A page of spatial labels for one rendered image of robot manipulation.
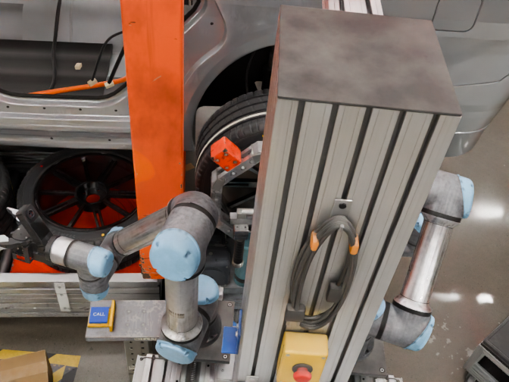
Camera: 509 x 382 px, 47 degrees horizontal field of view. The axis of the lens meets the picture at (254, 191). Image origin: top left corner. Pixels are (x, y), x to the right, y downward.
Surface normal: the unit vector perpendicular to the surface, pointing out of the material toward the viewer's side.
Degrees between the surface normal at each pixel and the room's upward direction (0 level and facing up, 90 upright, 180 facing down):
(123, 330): 0
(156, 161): 90
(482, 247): 0
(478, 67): 90
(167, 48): 90
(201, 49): 90
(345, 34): 0
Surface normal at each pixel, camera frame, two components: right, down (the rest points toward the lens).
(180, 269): -0.28, 0.57
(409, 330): -0.18, 0.04
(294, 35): 0.09, -0.70
